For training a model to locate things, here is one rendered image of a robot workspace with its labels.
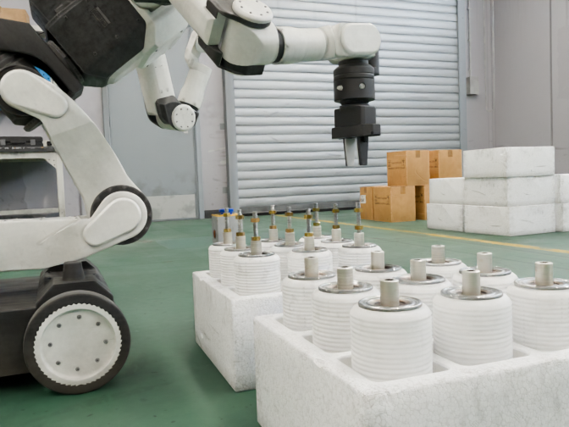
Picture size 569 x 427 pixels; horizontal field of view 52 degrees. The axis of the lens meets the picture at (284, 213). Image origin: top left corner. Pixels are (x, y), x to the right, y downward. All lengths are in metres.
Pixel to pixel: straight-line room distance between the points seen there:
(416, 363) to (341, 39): 0.72
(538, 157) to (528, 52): 4.12
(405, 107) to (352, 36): 6.24
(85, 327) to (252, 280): 0.34
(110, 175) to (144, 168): 4.88
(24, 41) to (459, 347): 1.11
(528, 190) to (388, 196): 1.47
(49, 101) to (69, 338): 0.52
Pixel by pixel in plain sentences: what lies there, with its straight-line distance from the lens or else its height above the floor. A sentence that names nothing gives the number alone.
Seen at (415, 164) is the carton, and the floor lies 0.48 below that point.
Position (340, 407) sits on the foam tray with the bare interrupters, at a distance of 0.70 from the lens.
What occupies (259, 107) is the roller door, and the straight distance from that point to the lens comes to 6.62.
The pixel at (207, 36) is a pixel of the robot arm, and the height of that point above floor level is 0.68.
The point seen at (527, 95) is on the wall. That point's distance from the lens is 7.91.
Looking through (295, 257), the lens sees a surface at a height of 0.24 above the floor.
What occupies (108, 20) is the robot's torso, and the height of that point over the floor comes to 0.77.
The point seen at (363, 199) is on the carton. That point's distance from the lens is 5.40.
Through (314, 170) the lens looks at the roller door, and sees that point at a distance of 6.80.
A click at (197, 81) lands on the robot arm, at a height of 0.71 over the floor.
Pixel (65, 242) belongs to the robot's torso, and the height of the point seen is 0.28.
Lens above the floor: 0.41
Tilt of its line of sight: 3 degrees down
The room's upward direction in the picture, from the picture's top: 2 degrees counter-clockwise
